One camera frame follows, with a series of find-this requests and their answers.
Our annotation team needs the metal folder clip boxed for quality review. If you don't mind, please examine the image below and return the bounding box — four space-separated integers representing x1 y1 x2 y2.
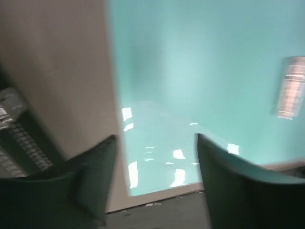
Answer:
272 56 305 120

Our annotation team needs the teal plastic file folder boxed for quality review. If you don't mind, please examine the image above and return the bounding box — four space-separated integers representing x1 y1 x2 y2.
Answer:
106 0 305 196

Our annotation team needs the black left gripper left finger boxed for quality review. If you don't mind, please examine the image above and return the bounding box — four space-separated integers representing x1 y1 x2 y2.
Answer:
0 135 117 229

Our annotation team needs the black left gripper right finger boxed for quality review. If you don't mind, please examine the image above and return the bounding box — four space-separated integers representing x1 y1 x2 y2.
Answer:
197 134 305 229

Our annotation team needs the black framed display box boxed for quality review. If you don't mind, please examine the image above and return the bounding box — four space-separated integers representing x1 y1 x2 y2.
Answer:
0 68 64 177

